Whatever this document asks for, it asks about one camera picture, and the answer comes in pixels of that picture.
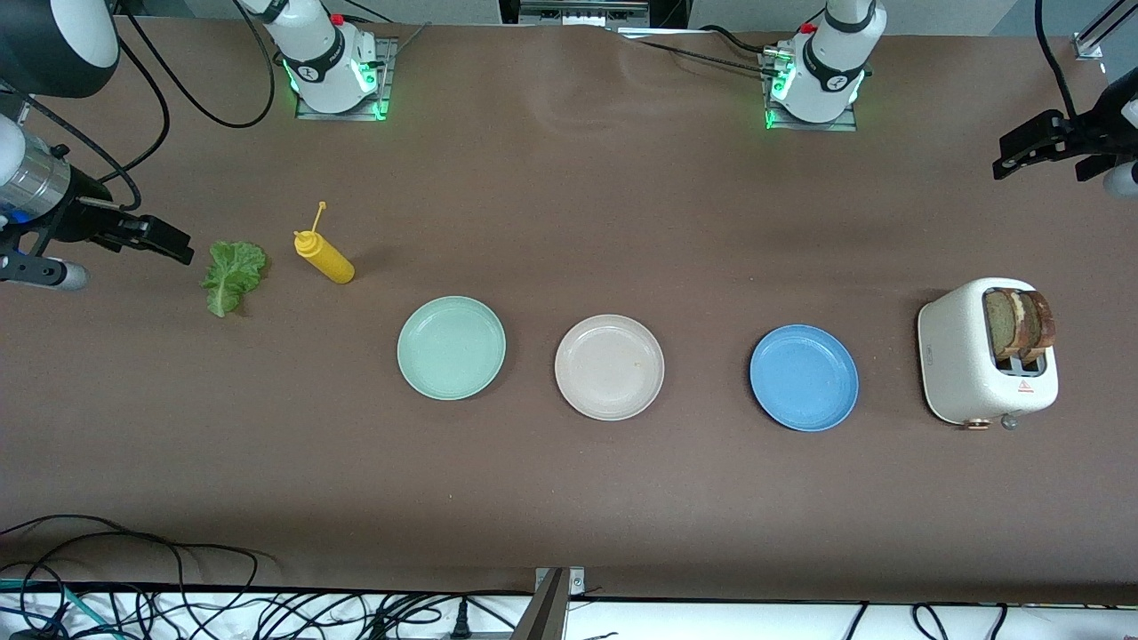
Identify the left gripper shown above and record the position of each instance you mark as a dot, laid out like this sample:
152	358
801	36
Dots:
1105	121

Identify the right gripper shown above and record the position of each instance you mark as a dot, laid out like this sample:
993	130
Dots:
82	210

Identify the green lettuce leaf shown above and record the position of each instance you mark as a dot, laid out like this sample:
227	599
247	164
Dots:
233	267

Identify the brown bread slice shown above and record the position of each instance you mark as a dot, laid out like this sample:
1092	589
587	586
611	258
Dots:
1000	324
1042	324

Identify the yellow squeeze bottle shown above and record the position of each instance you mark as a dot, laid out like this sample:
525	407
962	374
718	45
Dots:
329	262

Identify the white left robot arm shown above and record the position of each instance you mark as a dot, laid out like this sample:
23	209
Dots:
827	80

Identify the mint green plate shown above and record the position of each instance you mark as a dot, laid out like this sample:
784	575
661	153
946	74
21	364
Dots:
452	348

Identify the blue plate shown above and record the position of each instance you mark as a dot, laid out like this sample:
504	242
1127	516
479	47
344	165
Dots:
805	378

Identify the beige plate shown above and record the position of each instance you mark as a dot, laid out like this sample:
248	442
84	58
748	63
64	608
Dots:
609	366

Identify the white two-slot toaster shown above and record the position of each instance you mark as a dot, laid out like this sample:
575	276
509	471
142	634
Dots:
956	356

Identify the grey metal rack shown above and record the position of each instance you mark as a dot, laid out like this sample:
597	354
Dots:
578	13

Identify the black power plug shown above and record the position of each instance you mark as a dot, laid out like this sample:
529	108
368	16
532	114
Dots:
460	622

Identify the aluminium frame profile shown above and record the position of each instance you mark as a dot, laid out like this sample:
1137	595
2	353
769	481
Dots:
1089	44

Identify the metal table edge bracket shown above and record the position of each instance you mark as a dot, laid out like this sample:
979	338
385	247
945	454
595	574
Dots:
547	613

